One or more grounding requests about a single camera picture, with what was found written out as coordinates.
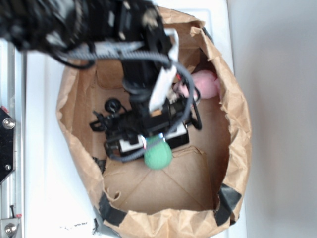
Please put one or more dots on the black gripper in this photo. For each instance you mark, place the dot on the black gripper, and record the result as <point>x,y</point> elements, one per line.
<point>127,132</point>

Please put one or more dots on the green dimpled foam ball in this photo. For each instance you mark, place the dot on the green dimpled foam ball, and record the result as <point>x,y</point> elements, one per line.
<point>159,156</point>

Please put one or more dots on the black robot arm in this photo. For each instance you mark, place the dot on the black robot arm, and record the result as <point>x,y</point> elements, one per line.
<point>130,31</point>

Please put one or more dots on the pink plush toy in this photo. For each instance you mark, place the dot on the pink plush toy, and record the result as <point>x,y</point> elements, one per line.
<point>205,81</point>

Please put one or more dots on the brown paper bag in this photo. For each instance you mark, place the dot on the brown paper bag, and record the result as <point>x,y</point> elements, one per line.
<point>200,193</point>

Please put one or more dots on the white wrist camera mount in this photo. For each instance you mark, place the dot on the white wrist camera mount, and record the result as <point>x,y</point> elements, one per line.
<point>166,76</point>

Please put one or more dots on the aluminium extrusion rail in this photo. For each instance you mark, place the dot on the aluminium extrusion rail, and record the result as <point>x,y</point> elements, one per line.
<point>12,99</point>

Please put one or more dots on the metal corner bracket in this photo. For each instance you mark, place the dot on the metal corner bracket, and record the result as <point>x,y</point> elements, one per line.
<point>10,228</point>

